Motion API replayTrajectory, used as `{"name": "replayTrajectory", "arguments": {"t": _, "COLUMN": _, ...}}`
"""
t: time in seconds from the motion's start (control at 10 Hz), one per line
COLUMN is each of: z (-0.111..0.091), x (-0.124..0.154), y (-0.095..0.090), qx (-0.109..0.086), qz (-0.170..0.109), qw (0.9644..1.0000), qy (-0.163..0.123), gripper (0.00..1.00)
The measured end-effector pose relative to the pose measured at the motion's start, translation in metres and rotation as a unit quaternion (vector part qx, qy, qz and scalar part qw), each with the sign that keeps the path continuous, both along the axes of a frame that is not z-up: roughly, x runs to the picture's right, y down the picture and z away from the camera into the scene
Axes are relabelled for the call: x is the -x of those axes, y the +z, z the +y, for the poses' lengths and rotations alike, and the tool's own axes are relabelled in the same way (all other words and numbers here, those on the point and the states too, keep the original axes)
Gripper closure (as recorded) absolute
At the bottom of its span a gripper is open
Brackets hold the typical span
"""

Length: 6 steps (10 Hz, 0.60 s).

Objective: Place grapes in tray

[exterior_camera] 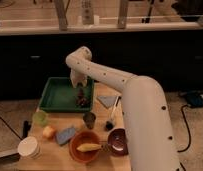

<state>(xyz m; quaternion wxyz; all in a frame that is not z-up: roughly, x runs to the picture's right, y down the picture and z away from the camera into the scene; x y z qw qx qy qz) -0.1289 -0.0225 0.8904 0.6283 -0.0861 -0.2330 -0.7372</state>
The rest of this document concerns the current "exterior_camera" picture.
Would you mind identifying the white paper cup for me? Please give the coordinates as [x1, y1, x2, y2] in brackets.
[17, 136, 40, 158]

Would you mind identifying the blue black device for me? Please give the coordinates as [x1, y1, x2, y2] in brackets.
[185, 92, 203, 108]

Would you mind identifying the green plastic tray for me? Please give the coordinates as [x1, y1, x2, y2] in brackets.
[39, 77, 94, 113]

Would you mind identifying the orange bowl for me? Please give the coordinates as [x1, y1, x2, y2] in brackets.
[69, 130, 101, 164]

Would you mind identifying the dark purple bowl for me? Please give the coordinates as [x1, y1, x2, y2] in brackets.
[107, 128, 128, 156]

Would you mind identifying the white handled brush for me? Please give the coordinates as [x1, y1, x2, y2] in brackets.
[105, 96, 120, 131]

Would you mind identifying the grey triangular cloth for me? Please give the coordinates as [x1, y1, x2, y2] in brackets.
[97, 95, 117, 108]

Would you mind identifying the yellow banana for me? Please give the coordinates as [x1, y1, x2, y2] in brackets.
[77, 143, 102, 152]

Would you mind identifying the wooden chair leg left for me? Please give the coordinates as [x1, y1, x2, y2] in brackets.
[54, 0, 68, 31]

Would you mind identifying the light green plastic cup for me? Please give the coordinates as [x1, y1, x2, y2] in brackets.
[32, 111, 48, 127]

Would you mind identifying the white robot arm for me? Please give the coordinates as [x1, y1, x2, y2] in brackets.
[65, 46, 181, 171]

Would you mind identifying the yellow apple toy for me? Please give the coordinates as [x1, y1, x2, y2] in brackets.
[42, 126, 56, 139]

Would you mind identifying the black cable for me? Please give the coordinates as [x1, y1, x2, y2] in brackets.
[176, 104, 193, 154]

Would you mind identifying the blue sponge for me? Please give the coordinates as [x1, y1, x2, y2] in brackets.
[56, 127, 76, 145]

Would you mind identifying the wooden chair leg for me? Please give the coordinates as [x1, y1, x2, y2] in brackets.
[54, 0, 68, 31]
[117, 0, 129, 29]

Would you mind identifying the dark purple grape bunch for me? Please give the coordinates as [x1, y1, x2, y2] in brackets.
[76, 88, 89, 107]

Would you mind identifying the wooden chair leg right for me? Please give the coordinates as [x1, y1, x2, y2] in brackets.
[117, 0, 129, 29]

